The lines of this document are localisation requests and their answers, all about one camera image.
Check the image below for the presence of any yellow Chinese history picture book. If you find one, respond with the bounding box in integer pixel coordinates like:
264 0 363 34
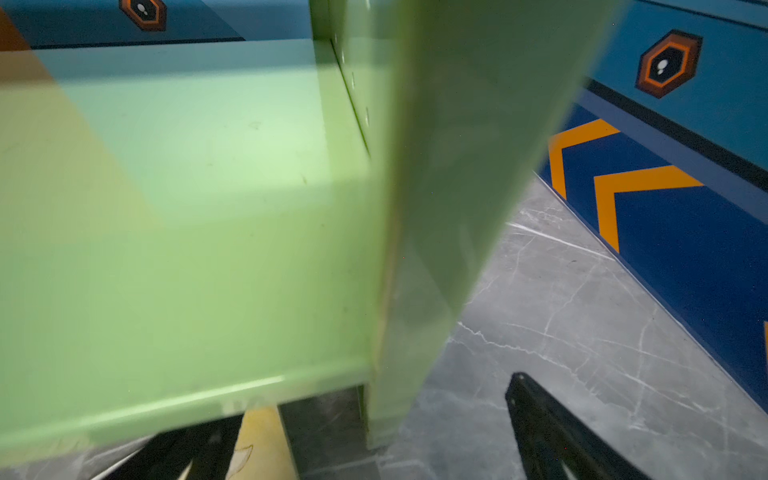
226 407 299 480

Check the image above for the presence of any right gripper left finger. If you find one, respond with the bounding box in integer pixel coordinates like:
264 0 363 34
106 414 243 480

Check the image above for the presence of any green desktop shelf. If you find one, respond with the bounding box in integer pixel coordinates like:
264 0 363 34
1 1 624 467

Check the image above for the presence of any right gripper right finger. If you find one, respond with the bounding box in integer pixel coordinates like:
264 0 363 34
505 372 648 479

